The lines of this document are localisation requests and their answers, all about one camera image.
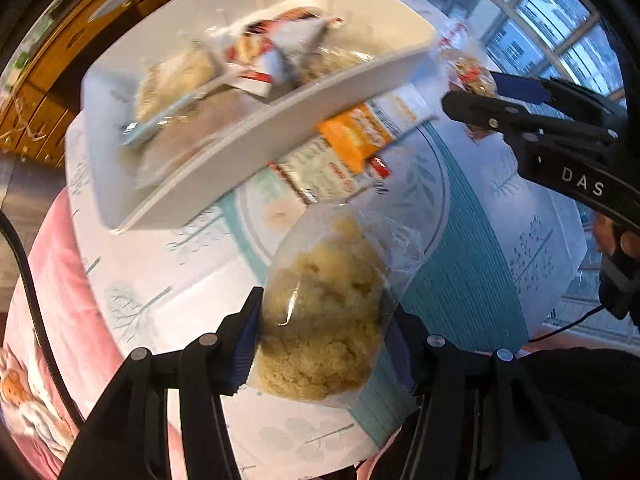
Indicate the window with metal railing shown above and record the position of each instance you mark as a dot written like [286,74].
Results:
[550,30]

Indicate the pink printed blanket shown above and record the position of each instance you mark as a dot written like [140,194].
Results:
[55,270]

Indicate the brown sandwich biscuit packet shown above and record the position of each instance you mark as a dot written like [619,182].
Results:
[200,135]

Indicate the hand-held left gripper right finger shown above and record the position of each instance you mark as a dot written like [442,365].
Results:
[406,365]

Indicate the white red-edged snack packet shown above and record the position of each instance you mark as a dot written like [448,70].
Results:
[320,175]

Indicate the red white snack packet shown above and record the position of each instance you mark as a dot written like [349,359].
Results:
[255,35]

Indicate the clear crumbly cake packet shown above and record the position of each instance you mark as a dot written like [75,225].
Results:
[340,62]
[310,310]

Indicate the clear red cookie packet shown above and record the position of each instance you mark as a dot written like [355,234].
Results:
[470,70]

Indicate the person's right hand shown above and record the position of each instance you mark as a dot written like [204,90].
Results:
[612,240]

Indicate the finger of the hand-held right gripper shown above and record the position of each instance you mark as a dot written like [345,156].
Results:
[495,112]
[520,89]

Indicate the wooden desk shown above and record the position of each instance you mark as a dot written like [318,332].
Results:
[55,85]

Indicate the white plastic bin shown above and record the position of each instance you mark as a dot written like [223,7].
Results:
[280,125]

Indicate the dark cloth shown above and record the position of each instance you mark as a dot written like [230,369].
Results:
[590,410]

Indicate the pale cracker packet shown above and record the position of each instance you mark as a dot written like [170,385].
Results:
[170,80]

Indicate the orange white snack packet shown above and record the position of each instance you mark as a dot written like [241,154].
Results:
[355,130]

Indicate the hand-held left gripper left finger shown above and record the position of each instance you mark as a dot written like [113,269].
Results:
[246,350]

